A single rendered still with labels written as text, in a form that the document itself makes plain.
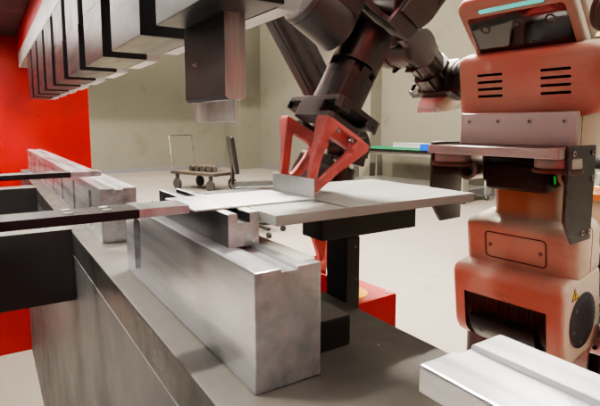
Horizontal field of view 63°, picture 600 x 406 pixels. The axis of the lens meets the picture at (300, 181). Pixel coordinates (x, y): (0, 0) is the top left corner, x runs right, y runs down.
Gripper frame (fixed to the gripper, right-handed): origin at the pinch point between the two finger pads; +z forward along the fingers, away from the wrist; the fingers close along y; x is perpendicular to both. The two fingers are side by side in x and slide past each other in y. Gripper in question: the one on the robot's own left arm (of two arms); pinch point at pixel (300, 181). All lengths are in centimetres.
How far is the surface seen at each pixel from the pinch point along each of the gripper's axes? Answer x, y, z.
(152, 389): -4.0, -2.1, 26.3
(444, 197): 11.5, 9.8, -4.8
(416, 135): 536, -567, -284
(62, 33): -25, -70, -14
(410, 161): 558, -579, -243
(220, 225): -9.1, 5.4, 8.3
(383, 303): 36.2, -15.4, 8.2
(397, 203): 5.6, 9.9, -1.3
